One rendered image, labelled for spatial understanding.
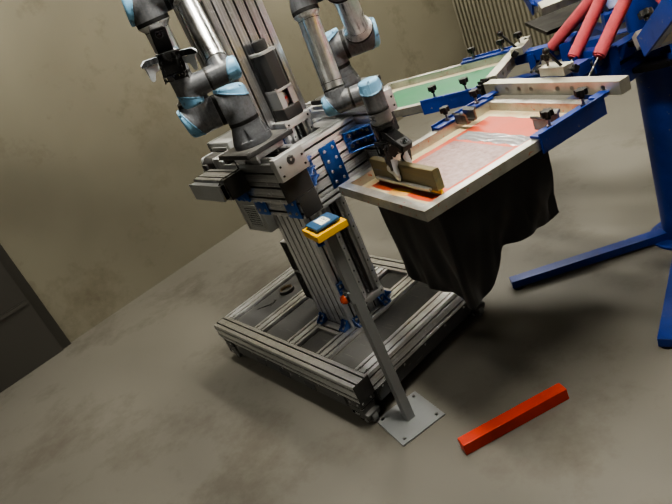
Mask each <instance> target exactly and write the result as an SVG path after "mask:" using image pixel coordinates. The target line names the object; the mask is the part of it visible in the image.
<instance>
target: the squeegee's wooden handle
mask: <svg viewBox="0 0 672 504"><path fill-rule="evenodd" d="M369 161H370V164H371V166H372V169H373V172H374V174H375V177H376V176H378V175H380V176H384V177H388V178H392V179H396V178H395V177H394V176H393V174H391V173H390V172H388V170H387V166H388V165H387V164H386V162H385V159H384V158H383V157H378V156H373V157H371V158H370V159H369ZM398 169H399V170H400V175H401V176H402V181H405V182H409V183H414V184H418V185H422V186H426V187H431V188H432V190H433V191H440V190H441V189H443V188H445V186H444V183H443V180H442V177H441V174H440V170H439V168H438V167H433V166H427V165H422V164H416V163H411V162H405V161H400V160H398Z"/></svg>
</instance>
